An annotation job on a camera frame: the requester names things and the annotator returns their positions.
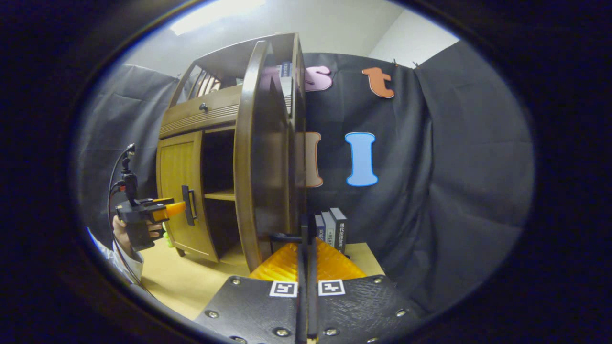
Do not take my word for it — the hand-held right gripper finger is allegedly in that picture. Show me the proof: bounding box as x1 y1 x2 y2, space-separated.
194 240 309 344
308 237 426 344

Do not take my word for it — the wooden shoe cabinet door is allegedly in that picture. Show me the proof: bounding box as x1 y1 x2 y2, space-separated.
156 131 220 262
233 41 307 273

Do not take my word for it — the wooden double-door shoe cabinet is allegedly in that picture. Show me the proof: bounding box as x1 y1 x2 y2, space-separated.
155 32 309 275

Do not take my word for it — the black book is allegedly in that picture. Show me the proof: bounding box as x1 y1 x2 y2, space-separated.
329 207 348 254

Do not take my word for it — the black backdrop cloth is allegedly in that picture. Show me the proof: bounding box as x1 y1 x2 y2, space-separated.
76 41 535 316

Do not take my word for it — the grey white book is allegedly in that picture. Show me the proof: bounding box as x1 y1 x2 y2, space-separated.
321 211 336 249

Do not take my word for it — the wooden cabinet drawer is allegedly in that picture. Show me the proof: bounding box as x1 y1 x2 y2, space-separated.
159 85 242 139

